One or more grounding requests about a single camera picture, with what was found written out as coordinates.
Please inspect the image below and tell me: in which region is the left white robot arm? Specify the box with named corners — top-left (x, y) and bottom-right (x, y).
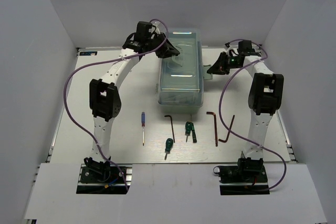
top-left (85, 20), bottom-right (180, 182)

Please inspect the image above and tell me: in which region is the green stubby screwdriver upper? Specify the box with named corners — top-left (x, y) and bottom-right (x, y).
top-left (185, 121), bottom-right (193, 142)

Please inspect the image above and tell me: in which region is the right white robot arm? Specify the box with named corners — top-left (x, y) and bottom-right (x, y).
top-left (207, 39), bottom-right (284, 182)

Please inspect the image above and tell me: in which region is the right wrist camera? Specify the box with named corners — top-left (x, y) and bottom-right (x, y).
top-left (225, 42), bottom-right (238, 57)

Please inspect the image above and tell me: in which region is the long hex key left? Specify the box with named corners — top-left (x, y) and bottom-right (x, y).
top-left (164, 115), bottom-right (175, 143)

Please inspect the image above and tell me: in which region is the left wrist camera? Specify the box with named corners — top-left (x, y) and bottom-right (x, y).
top-left (150, 20), bottom-right (161, 35)

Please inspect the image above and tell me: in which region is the angled hex key right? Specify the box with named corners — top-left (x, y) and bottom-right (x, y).
top-left (218, 115), bottom-right (235, 143)

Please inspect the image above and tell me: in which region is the large hex key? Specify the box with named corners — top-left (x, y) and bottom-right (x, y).
top-left (206, 111), bottom-right (218, 147)

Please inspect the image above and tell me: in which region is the dark green slim screwdriver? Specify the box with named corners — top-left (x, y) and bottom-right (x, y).
top-left (191, 116), bottom-right (197, 143)

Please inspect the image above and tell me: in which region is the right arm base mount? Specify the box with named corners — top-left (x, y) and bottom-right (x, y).
top-left (213, 165), bottom-right (270, 196)

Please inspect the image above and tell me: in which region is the green plastic toolbox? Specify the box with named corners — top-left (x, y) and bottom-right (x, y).
top-left (157, 28), bottom-right (205, 114)

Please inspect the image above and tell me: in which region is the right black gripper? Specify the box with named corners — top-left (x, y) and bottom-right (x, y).
top-left (208, 51), bottom-right (242, 75)

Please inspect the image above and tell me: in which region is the green stubby screwdriver lower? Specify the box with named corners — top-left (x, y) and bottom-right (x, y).
top-left (164, 138), bottom-right (174, 160)

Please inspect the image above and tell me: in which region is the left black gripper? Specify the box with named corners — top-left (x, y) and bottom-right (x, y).
top-left (144, 31), bottom-right (179, 58)

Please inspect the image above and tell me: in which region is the blue red precision screwdriver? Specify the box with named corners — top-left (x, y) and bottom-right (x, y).
top-left (141, 112), bottom-right (145, 146)

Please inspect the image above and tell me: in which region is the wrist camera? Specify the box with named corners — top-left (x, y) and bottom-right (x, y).
top-left (225, 42), bottom-right (238, 57)
top-left (150, 20), bottom-right (161, 35)

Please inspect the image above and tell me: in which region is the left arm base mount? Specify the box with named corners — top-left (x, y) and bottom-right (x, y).
top-left (76, 164), bottom-right (132, 195)

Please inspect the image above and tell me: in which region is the green stubby screwdriver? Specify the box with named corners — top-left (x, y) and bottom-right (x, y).
top-left (185, 121), bottom-right (193, 142)
top-left (164, 138), bottom-right (174, 160)

